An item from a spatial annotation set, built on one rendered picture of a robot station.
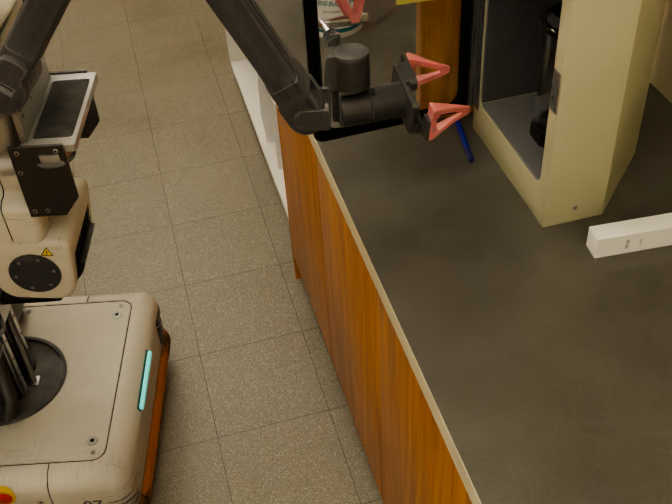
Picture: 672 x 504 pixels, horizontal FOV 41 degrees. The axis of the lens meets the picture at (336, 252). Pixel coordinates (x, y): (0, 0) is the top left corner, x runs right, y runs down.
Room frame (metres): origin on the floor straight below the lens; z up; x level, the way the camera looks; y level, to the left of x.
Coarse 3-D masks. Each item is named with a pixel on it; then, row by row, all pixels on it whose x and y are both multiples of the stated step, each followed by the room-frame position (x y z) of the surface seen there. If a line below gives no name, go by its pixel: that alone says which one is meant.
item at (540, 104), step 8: (544, 16) 1.33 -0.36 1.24; (544, 24) 1.30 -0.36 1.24; (544, 32) 1.30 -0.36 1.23; (544, 40) 1.31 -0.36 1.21; (552, 40) 1.29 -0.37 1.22; (544, 48) 1.31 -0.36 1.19; (552, 48) 1.29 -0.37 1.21; (544, 56) 1.31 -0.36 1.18; (552, 56) 1.29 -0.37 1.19; (544, 64) 1.30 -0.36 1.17; (552, 64) 1.29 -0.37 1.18; (544, 72) 1.30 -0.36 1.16; (552, 72) 1.28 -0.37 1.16; (544, 80) 1.30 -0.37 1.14; (552, 80) 1.28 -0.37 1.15; (544, 88) 1.30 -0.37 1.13; (544, 96) 1.29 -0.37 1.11; (536, 104) 1.32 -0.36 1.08; (544, 104) 1.29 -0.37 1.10; (536, 112) 1.31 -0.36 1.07; (544, 112) 1.29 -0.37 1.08; (536, 120) 1.31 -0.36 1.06; (544, 120) 1.29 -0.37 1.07; (544, 128) 1.29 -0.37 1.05
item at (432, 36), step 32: (320, 0) 1.38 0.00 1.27; (352, 0) 1.40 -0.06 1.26; (384, 0) 1.41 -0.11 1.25; (416, 0) 1.43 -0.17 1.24; (448, 0) 1.44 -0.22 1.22; (320, 32) 1.38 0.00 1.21; (352, 32) 1.40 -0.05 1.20; (384, 32) 1.41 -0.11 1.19; (416, 32) 1.43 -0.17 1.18; (448, 32) 1.44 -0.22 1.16; (384, 64) 1.41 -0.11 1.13; (448, 64) 1.44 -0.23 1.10; (416, 96) 1.43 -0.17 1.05; (448, 96) 1.44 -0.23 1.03
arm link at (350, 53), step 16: (336, 48) 1.24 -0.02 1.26; (352, 48) 1.24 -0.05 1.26; (368, 48) 1.24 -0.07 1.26; (336, 64) 1.22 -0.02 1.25; (352, 64) 1.20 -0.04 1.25; (368, 64) 1.22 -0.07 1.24; (336, 80) 1.21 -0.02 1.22; (352, 80) 1.20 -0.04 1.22; (368, 80) 1.22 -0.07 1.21; (304, 112) 1.19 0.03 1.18; (320, 112) 1.19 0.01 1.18; (304, 128) 1.19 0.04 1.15; (320, 128) 1.19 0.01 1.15
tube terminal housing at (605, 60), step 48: (576, 0) 1.16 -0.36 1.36; (624, 0) 1.17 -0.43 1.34; (576, 48) 1.16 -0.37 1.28; (624, 48) 1.18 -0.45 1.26; (480, 96) 1.44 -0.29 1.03; (576, 96) 1.16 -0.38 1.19; (624, 96) 1.18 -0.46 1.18; (576, 144) 1.17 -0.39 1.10; (624, 144) 1.25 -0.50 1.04; (528, 192) 1.22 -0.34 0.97; (576, 192) 1.17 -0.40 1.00
